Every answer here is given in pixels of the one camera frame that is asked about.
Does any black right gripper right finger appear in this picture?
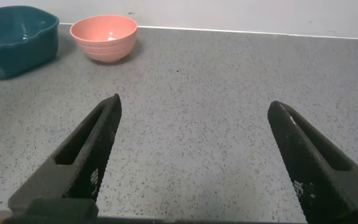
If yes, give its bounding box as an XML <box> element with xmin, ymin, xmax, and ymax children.
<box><xmin>267</xmin><ymin>100</ymin><xmax>358</xmax><ymax>224</ymax></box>

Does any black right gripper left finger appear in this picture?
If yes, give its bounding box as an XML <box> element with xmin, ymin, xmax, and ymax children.
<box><xmin>7</xmin><ymin>93</ymin><xmax>123</xmax><ymax>216</ymax></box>

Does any pink ribbed bowl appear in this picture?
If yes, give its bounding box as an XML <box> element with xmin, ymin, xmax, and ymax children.
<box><xmin>69</xmin><ymin>14</ymin><xmax>139</xmax><ymax>64</ymax></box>

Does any teal square plastic basin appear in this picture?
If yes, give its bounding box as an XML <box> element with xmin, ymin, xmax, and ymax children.
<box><xmin>0</xmin><ymin>5</ymin><xmax>60</xmax><ymax>80</ymax></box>

